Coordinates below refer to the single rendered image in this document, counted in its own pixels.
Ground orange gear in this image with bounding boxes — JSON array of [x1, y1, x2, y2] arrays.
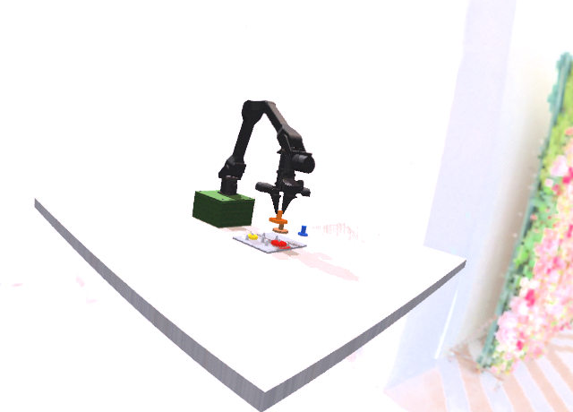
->
[[269, 210, 287, 225], [272, 224, 288, 234]]

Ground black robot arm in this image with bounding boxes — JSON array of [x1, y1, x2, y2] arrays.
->
[[218, 99, 316, 195]]

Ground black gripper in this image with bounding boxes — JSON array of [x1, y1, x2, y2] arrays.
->
[[255, 167, 311, 214]]

